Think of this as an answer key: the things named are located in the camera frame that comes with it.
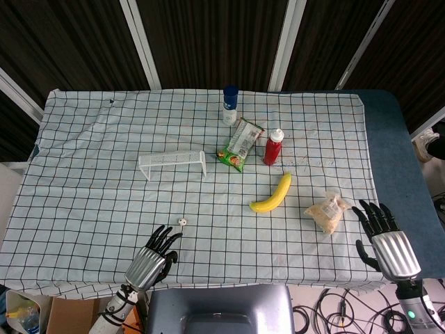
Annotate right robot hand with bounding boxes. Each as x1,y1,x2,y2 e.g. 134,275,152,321
351,199,422,281

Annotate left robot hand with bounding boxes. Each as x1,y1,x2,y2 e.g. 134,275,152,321
124,224,184,292

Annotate white wire rack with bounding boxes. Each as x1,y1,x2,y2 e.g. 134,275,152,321
138,150,208,182

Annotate checkered tablecloth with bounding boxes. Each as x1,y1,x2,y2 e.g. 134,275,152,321
0,88,387,301

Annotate clear bag of grains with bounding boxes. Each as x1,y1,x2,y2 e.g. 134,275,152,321
304,191,351,235

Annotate grey robot body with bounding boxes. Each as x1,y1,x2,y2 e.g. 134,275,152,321
145,284,296,334

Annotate cardboard box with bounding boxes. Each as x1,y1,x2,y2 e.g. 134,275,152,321
46,296,111,334

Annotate white sneaker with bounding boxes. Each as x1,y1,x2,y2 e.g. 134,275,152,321
412,127,441,163

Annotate yellow banana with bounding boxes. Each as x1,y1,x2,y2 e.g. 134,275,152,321
249,171,292,214

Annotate white bin with bottles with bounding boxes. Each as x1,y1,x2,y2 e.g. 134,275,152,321
4,289,42,334

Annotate green snack packet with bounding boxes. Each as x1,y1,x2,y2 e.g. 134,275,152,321
216,117,266,173

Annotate red ketchup bottle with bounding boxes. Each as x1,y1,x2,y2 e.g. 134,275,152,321
263,128,285,166

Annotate blue capped white bottle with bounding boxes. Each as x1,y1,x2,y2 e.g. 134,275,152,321
222,85,239,127

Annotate black floor cables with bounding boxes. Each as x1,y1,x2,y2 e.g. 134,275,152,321
291,287,445,334

